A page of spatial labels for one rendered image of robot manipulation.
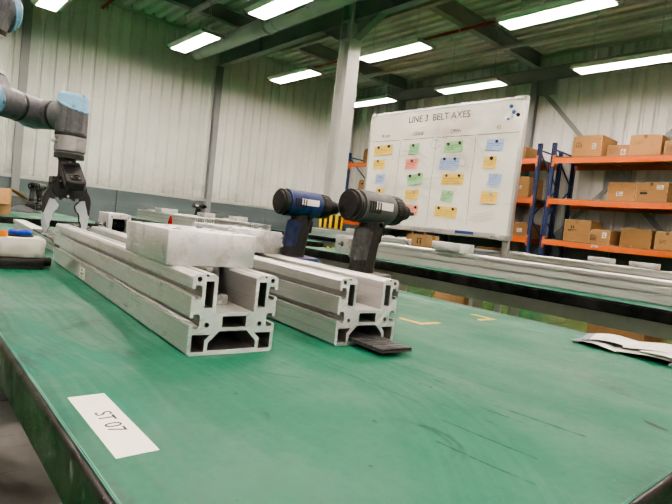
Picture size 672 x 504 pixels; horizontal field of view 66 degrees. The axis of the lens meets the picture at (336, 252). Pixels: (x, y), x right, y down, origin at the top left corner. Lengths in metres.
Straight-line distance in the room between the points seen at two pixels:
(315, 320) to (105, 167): 12.12
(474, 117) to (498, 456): 3.74
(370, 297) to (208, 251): 0.23
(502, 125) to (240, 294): 3.43
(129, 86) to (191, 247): 12.50
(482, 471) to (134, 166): 12.67
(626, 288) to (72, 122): 1.84
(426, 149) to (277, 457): 4.00
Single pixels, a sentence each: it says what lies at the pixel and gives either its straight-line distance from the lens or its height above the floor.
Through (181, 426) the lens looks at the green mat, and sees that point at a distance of 0.39.
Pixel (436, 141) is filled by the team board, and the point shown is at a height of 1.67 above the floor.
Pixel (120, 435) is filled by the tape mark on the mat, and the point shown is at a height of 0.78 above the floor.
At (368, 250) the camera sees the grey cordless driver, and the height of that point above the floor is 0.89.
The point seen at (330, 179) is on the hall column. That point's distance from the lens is 9.55.
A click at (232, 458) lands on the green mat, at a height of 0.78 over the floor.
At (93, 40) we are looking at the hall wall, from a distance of 13.02.
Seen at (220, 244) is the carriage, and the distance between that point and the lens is 0.63.
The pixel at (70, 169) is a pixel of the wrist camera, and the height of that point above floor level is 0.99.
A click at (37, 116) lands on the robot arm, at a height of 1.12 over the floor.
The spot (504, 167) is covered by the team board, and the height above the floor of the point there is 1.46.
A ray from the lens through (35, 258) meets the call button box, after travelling 1.16.
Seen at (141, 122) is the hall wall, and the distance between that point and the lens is 13.05.
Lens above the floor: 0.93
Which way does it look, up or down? 3 degrees down
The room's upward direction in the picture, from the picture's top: 6 degrees clockwise
